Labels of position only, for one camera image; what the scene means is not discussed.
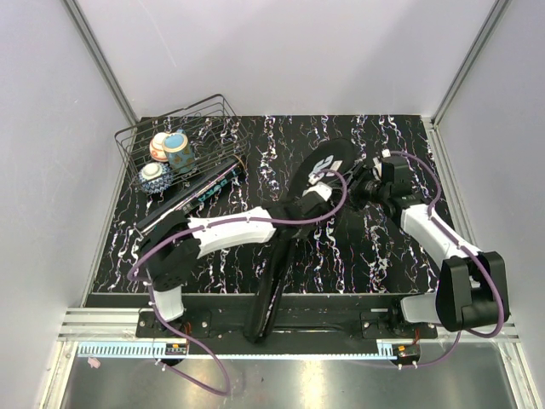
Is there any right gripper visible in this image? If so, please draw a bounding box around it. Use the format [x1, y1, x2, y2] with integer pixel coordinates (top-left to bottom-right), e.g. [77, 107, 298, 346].
[325, 160, 389, 213]

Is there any black racket bag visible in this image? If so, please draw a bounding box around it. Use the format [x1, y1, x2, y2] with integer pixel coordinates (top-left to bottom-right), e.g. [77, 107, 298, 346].
[243, 138, 357, 343]

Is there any black shuttlecock tube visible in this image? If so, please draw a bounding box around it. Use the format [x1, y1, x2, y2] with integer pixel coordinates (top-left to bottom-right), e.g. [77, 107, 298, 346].
[135, 156, 246, 235]

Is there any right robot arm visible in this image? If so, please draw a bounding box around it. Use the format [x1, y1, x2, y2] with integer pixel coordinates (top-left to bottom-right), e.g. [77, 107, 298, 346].
[349, 153, 510, 338]

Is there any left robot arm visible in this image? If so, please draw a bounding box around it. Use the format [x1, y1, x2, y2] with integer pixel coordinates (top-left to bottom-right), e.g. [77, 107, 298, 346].
[128, 186, 332, 337]

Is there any blue butterfly mug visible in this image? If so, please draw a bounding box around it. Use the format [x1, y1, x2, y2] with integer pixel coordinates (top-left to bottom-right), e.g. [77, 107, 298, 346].
[162, 130, 195, 174]

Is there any blue patterned bowl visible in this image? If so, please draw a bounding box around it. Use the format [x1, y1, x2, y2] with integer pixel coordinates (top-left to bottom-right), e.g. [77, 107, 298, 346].
[138, 162, 174, 195]

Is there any orange white bowl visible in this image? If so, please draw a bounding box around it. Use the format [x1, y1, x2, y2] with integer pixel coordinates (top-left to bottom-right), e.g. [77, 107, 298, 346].
[149, 132, 169, 163]

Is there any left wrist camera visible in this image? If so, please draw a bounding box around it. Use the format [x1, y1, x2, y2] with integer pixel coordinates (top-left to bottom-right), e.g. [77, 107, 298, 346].
[302, 181, 332, 202]

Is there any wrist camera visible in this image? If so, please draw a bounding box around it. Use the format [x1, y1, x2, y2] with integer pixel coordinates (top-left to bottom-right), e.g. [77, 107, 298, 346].
[372, 149, 391, 180]
[302, 181, 332, 202]

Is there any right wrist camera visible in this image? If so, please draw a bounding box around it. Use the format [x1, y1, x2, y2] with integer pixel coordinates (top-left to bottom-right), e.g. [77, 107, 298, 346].
[372, 149, 391, 180]

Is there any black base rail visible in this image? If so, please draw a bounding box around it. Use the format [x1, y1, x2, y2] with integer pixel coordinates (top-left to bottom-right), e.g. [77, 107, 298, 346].
[135, 291, 439, 357]

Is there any wire dish rack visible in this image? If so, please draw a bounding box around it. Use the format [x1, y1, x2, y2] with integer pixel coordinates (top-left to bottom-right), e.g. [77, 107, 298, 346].
[114, 94, 250, 187]

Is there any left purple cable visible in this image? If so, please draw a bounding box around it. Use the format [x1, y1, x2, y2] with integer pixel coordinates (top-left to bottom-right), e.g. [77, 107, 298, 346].
[127, 169, 348, 397]

